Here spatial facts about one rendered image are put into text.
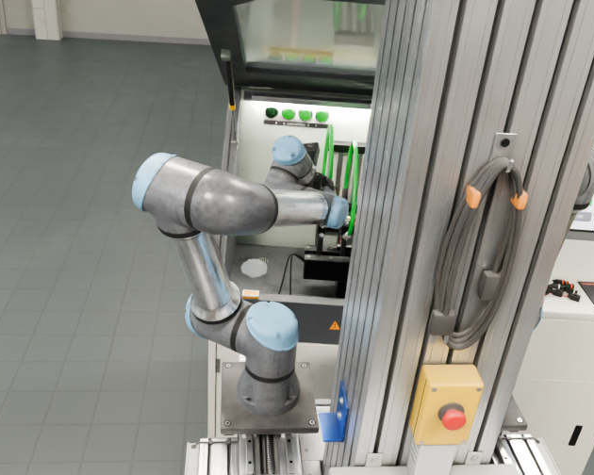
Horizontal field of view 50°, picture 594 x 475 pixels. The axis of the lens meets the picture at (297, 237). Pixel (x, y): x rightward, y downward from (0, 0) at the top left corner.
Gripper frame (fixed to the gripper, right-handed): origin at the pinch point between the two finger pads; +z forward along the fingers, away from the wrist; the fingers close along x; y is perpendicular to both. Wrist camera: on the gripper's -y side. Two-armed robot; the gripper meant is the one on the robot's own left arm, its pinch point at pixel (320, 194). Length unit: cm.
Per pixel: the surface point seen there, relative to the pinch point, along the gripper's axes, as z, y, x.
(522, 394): 71, 48, 57
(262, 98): 18, -44, -27
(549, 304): 49, 21, 65
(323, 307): 27.6, 27.3, -3.7
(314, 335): 34.8, 34.8, -8.1
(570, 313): 49, 24, 71
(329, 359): 44, 41, -5
